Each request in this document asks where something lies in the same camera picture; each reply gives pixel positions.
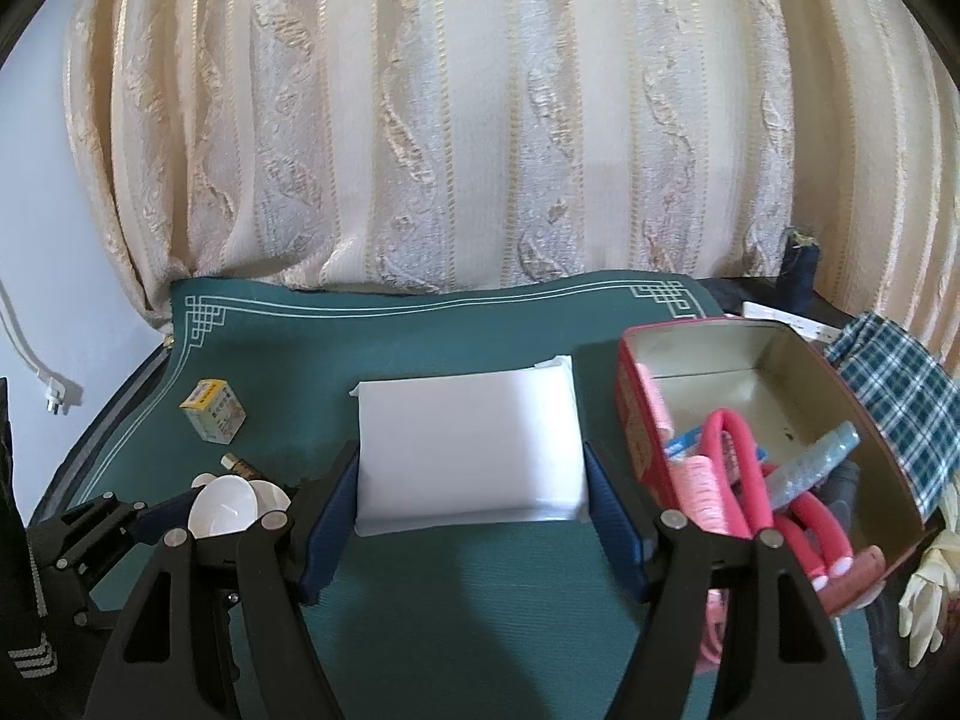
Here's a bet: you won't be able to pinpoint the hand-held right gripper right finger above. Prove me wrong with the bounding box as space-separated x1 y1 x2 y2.
583 441 863 720

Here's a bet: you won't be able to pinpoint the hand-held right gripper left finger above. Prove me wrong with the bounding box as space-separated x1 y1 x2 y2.
82 439 362 720

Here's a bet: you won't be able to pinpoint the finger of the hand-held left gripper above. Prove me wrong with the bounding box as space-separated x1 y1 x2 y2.
71 536 162 631
97 491 202 542

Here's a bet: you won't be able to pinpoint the blue white packet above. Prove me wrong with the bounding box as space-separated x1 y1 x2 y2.
664 427 770 466

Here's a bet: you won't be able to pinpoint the plain white tissue pack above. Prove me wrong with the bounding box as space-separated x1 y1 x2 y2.
349 354 590 539

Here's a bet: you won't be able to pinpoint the blue tube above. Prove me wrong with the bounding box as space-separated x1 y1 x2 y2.
765 420 862 511

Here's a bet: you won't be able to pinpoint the pink red tin box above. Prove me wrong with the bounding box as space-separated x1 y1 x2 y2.
616 317 932 680

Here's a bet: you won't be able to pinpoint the person's left forearm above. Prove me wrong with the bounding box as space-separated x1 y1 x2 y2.
0 379 98 720

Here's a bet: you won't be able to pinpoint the small yellow white box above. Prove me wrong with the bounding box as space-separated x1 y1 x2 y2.
178 379 248 442

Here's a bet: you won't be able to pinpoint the blue checked cloth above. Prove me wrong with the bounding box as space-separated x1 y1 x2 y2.
823 311 960 522

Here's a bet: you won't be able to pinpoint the dark blue object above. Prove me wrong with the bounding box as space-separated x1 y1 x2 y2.
780 227 822 301

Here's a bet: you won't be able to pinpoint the white gloves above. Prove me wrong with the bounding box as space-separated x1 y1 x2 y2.
898 480 960 668

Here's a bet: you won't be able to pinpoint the cream patterned curtain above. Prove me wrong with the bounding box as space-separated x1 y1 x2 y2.
64 0 960 361

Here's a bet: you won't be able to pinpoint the white power cable with plug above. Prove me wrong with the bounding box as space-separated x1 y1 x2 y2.
0 277 85 417

